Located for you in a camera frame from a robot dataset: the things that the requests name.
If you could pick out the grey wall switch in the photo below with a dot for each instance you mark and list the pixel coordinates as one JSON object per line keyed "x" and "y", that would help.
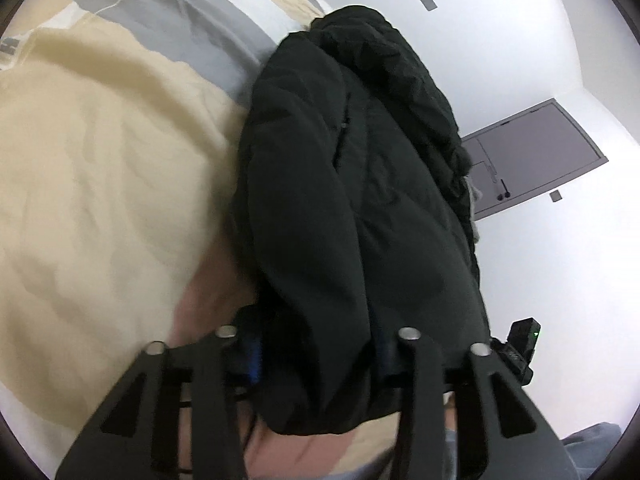
{"x": 554, "y": 196}

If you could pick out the black puffer jacket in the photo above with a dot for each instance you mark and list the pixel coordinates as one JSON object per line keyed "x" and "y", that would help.
{"x": 350, "y": 210}

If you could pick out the grey door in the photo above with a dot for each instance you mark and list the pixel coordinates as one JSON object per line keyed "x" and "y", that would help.
{"x": 540, "y": 155}

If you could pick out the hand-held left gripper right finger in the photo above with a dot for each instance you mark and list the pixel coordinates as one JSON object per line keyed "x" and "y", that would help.
{"x": 387, "y": 360}

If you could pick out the patchwork bed blanket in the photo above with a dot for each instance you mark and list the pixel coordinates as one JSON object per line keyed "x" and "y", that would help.
{"x": 100, "y": 160}

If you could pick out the person's blue jeans legs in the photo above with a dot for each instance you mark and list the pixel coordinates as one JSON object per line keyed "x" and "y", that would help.
{"x": 592, "y": 452}

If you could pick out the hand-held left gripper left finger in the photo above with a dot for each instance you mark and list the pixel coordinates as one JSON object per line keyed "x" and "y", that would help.
{"x": 252, "y": 355}

